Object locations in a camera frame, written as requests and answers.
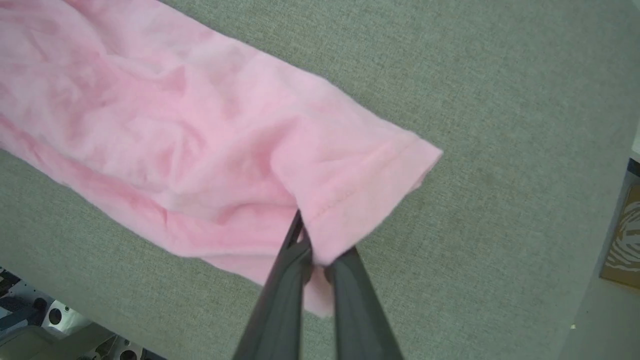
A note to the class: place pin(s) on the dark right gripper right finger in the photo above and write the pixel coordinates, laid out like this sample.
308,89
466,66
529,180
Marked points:
360,315

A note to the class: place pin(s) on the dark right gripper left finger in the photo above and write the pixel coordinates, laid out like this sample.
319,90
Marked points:
280,310

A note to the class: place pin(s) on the pink garment with white label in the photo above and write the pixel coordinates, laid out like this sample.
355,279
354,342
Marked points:
175,125

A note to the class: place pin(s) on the silver robot base chassis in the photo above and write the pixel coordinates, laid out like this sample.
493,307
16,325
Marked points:
55,315

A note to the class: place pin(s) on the brown cardboard box striped print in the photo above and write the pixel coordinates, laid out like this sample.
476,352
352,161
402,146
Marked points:
627,240

